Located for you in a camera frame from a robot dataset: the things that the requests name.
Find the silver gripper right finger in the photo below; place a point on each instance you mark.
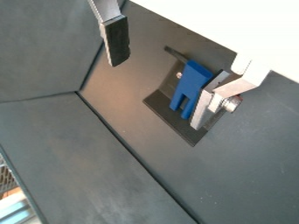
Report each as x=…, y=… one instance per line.
x=220, y=94

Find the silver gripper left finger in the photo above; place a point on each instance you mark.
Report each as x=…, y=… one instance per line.
x=113, y=30

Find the blue square-circle peg object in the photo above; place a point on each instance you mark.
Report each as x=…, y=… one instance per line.
x=195, y=76

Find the black curved fixture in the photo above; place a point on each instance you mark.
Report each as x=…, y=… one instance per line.
x=159, y=99

